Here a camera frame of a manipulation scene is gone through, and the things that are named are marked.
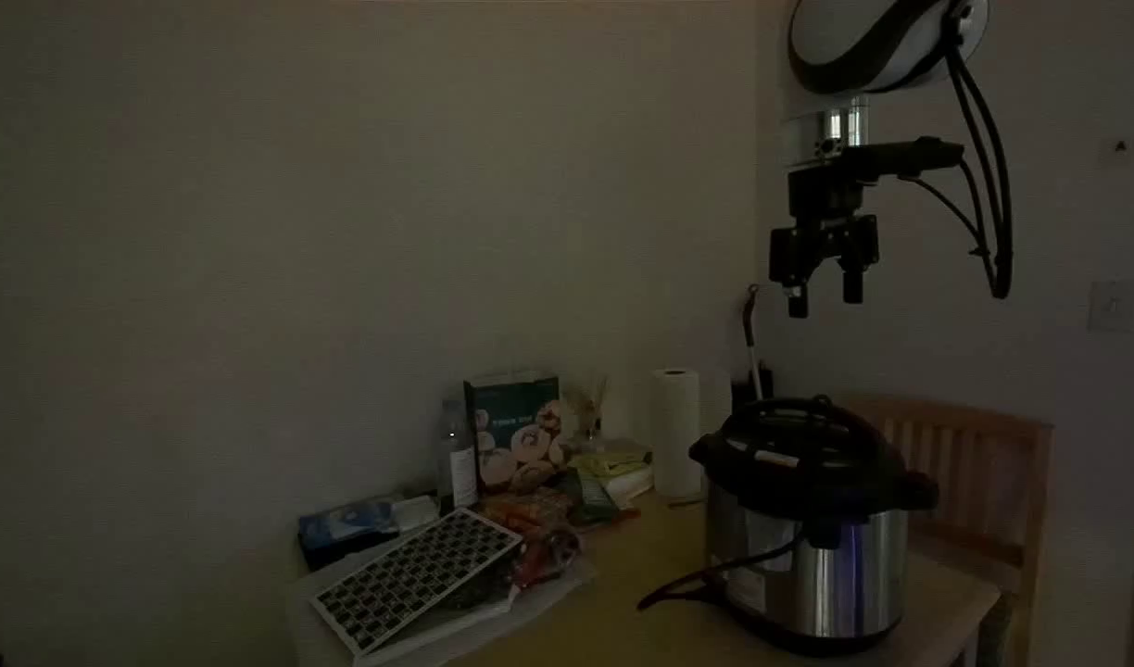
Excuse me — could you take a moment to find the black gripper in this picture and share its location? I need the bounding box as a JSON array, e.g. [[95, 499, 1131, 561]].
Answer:
[[767, 163, 884, 321]]

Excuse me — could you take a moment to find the dark utensil behind cooker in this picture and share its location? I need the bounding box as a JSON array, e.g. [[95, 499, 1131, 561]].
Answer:
[[737, 282, 779, 408]]

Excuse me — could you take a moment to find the white paper towel roll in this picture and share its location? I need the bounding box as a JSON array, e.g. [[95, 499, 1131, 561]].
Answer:
[[647, 365, 711, 503]]

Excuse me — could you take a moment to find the wooden chair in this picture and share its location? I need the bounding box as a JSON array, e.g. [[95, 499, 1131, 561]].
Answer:
[[838, 393, 1051, 667]]

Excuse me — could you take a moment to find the stack of books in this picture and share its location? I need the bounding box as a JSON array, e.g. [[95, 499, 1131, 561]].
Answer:
[[570, 437, 660, 518]]

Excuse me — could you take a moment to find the green white food box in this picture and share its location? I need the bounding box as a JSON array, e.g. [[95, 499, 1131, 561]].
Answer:
[[458, 365, 573, 494]]

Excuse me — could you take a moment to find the red snack packet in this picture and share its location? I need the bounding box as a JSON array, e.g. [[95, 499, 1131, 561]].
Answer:
[[483, 486, 584, 589]]

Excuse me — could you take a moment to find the small clear bottle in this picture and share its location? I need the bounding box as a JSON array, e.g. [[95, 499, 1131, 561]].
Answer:
[[441, 397, 483, 510]]

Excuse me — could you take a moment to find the white flat board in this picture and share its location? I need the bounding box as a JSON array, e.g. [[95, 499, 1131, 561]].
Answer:
[[286, 542, 599, 667]]

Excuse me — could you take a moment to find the black white grid tray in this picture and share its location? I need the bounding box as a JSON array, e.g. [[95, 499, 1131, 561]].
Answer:
[[308, 503, 527, 655]]

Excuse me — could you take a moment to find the blue packet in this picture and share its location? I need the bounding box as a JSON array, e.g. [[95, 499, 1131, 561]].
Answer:
[[296, 494, 406, 576]]

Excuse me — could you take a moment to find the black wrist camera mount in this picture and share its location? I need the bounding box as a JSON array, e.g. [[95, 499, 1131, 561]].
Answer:
[[816, 134, 966, 185]]

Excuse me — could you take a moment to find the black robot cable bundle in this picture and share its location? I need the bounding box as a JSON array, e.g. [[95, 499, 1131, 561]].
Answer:
[[901, 9, 1017, 305]]

